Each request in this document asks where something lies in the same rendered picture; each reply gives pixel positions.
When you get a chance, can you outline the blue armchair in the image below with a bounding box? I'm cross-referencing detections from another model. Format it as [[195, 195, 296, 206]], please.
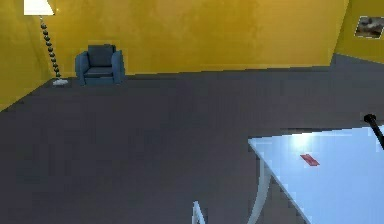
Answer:
[[74, 44, 126, 86]]

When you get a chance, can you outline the red flat card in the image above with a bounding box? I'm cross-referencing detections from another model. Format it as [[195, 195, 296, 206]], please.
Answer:
[[299, 153, 321, 167]]

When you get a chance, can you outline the pale blue table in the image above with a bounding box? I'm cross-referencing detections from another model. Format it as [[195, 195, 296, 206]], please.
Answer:
[[246, 124, 384, 224]]

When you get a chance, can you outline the white shade beaded floor lamp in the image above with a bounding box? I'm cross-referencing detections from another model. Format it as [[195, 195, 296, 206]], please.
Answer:
[[23, 0, 70, 87]]

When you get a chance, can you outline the framed picture on wall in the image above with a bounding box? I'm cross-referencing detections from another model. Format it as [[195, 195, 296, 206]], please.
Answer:
[[354, 15, 384, 40]]

